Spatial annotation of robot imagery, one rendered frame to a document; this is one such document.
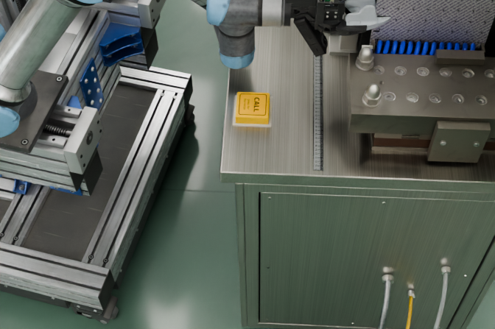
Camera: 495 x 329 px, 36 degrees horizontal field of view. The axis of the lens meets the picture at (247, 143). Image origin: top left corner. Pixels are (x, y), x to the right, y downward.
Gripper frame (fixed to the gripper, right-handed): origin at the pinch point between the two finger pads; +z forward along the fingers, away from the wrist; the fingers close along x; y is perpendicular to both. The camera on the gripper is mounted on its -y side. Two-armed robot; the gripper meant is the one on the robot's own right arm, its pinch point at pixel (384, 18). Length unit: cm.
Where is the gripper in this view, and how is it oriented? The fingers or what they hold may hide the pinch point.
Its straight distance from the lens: 156.9
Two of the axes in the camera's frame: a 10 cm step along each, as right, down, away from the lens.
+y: -0.1, -5.9, -8.1
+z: 10.0, 0.4, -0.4
